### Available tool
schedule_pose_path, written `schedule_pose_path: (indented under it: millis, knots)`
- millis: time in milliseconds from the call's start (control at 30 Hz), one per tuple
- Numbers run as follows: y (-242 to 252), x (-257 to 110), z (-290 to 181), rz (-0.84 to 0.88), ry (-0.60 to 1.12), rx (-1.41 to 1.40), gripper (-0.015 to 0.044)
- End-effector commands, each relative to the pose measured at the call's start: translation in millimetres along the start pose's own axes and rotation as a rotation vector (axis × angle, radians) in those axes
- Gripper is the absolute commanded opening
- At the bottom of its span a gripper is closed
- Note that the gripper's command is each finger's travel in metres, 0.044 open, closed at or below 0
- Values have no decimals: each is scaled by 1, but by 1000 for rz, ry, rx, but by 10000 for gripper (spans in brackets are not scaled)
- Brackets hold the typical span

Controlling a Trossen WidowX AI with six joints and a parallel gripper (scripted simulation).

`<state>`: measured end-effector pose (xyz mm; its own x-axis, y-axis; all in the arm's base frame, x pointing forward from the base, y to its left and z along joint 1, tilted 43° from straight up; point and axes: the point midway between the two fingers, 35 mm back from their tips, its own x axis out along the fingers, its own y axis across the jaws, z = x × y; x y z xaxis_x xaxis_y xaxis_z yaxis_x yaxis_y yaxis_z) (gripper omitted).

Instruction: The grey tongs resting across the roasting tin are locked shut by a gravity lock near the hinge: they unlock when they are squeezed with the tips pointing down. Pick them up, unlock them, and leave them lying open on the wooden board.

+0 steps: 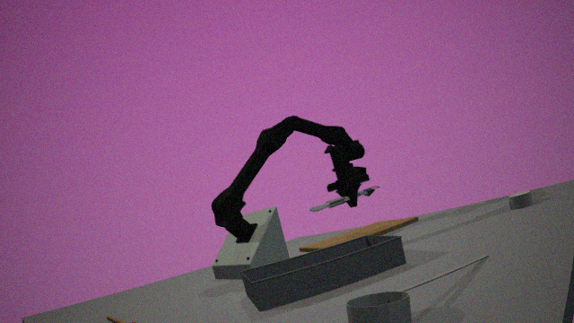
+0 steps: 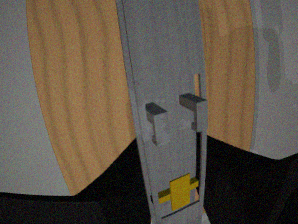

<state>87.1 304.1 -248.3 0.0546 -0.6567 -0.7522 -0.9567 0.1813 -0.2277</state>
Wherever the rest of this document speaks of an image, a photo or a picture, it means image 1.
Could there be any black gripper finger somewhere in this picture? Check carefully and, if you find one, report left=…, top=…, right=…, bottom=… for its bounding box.
left=344, top=185, right=360, bottom=207
left=335, top=189, right=353, bottom=207

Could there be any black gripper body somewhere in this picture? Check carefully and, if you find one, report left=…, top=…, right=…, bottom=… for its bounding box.
left=327, top=161, right=370, bottom=193

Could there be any dark grey rectangular tin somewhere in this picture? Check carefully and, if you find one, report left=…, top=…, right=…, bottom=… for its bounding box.
left=239, top=235, right=406, bottom=312

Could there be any wooden board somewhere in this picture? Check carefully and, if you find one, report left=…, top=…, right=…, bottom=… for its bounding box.
left=300, top=217, right=419, bottom=252

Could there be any grey saucepan with long handle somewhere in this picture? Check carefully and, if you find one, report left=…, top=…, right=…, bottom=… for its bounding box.
left=346, top=256, right=488, bottom=323

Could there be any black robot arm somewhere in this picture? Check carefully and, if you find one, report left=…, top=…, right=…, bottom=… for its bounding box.
left=211, top=115, right=365, bottom=243

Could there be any grey cylinder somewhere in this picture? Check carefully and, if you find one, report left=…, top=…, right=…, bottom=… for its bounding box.
left=509, top=191, right=533, bottom=210

